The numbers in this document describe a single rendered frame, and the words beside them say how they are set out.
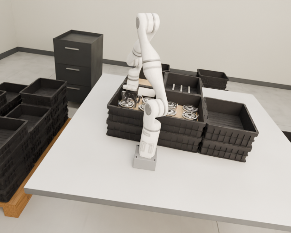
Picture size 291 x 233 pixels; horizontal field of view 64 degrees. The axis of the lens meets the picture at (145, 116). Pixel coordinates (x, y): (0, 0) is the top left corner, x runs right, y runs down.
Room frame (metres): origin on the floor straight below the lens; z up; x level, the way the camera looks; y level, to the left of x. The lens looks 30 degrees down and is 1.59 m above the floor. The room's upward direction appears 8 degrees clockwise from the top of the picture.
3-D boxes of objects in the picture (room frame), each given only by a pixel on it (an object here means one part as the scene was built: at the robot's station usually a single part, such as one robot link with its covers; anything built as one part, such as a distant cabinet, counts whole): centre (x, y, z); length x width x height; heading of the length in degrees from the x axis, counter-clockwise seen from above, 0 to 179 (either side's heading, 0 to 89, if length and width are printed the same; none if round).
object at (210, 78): (3.18, -0.85, 0.37); 0.40 x 0.30 x 0.45; 90
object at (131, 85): (1.39, 0.11, 1.03); 0.11 x 0.09 x 0.06; 171
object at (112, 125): (1.40, 0.07, 0.76); 0.40 x 0.30 x 0.12; 175
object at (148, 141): (1.03, -0.04, 0.85); 0.09 x 0.09 x 0.17; 82
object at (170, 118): (1.38, -0.22, 0.92); 0.40 x 0.30 x 0.02; 175
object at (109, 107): (1.40, 0.07, 0.92); 0.40 x 0.30 x 0.02; 175
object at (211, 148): (1.35, -0.52, 0.76); 0.40 x 0.30 x 0.12; 175
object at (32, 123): (1.64, 1.02, 0.31); 0.40 x 0.30 x 0.34; 0
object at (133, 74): (1.41, 0.10, 1.13); 0.09 x 0.07 x 0.15; 109
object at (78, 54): (2.98, 0.96, 0.45); 0.62 x 0.45 x 0.90; 0
